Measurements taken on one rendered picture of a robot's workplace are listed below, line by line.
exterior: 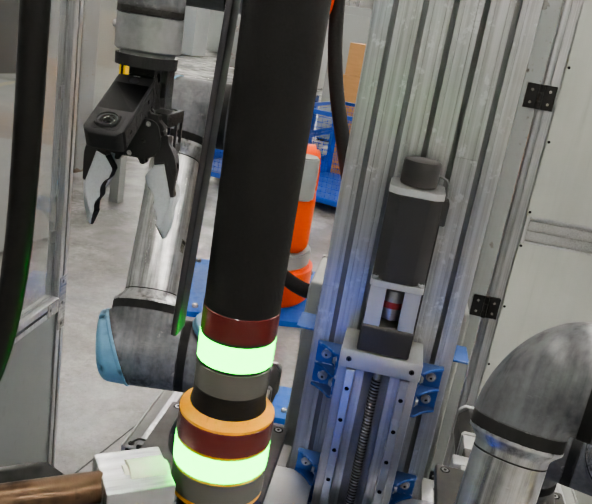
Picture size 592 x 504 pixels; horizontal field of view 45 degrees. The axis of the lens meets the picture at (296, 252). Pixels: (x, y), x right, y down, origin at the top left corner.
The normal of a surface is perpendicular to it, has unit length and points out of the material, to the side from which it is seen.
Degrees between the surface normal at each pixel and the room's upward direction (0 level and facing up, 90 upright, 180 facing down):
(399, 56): 90
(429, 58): 90
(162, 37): 90
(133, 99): 27
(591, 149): 90
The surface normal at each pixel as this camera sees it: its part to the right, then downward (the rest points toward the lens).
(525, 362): -0.70, -0.53
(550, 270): -0.17, 0.29
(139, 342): 0.09, -0.23
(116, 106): 0.07, -0.70
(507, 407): -0.65, -0.19
